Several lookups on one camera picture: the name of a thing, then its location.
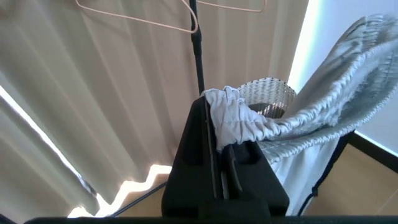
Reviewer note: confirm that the pale grey shorts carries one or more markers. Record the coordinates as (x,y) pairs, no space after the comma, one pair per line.
(236,121)

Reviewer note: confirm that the black clothes rack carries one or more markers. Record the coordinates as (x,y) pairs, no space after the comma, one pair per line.
(197,56)

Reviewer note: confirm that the white laundry basket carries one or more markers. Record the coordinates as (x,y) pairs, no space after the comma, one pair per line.
(267,90)

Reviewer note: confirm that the beige curtain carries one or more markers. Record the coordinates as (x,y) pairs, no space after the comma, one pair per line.
(109,93)

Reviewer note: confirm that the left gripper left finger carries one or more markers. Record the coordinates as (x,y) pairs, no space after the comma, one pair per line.
(189,186)

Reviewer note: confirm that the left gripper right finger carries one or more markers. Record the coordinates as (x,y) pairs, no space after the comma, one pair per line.
(261,193)

